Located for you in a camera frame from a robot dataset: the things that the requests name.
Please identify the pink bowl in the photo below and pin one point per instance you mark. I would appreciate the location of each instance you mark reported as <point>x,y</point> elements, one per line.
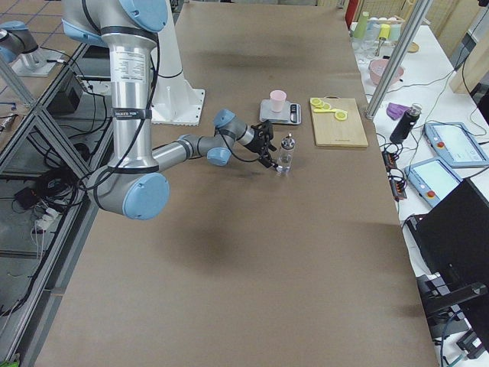
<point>376,70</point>

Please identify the black monitor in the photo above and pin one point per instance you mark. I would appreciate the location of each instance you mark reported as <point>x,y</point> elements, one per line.
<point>453,241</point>

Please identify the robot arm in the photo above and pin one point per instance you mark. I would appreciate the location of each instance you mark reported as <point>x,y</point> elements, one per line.
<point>132,184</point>
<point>19,47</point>

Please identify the white pedestal column base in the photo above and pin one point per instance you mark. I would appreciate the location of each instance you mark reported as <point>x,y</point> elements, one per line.
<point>175,102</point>

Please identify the silver kitchen scale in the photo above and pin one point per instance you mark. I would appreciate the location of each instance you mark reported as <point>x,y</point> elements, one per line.
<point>289,115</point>

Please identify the bamboo cutting board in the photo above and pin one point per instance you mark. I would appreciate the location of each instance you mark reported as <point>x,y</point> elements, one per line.
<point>332,133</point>

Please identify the black power strip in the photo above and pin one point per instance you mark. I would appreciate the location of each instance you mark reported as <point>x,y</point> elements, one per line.
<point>395,176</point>

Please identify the lower teach pendant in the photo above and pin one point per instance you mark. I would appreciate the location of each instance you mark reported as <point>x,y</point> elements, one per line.
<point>433,179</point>

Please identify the aluminium frame post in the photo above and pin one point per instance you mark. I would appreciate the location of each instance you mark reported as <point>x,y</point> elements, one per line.
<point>411,27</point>

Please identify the black water bottle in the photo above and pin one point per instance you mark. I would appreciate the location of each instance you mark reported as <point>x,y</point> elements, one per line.
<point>406,123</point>

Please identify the yellow cup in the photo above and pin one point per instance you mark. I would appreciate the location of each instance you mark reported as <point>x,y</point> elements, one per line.
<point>384,32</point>

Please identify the upper teach pendant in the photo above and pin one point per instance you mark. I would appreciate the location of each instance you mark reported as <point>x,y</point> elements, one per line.
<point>455,145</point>

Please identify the lemon slice top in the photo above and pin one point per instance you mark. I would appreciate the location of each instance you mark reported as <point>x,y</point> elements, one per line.
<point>314,101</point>

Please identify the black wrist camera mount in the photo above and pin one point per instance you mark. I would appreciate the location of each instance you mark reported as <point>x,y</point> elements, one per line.
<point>263,131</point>

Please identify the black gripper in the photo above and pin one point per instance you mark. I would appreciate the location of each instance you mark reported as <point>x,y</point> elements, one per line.
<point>254,144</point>

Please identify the pink plastic cup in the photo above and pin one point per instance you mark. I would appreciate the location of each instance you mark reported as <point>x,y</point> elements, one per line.
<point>277,100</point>

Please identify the teach pendant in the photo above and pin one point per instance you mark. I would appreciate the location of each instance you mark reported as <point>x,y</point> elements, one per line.
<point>455,145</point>
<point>433,179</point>

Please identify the green bottle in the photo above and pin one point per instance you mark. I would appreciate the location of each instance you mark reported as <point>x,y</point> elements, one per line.
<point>360,29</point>

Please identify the glass sauce bottle metal spout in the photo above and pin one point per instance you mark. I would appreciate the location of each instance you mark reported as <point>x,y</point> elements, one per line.
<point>285,155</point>

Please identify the purple cloth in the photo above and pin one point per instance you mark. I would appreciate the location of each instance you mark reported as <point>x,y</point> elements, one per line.
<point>396,111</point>

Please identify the lemon slice front pair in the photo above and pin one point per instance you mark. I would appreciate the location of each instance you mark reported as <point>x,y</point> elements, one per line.
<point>341,115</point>

